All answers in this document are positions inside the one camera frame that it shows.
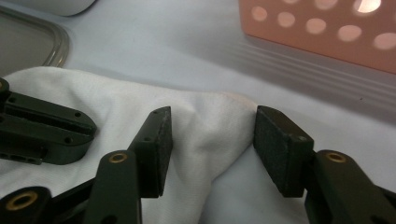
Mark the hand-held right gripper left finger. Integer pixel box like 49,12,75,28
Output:
83,105,174,224

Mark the translucent grey box lid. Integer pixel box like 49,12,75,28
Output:
0,4,70,76

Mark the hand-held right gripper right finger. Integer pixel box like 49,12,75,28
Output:
252,105,396,224

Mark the white sock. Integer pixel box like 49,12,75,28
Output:
0,65,260,224

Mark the pink perforated plastic basket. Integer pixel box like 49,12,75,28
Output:
238,0,396,75

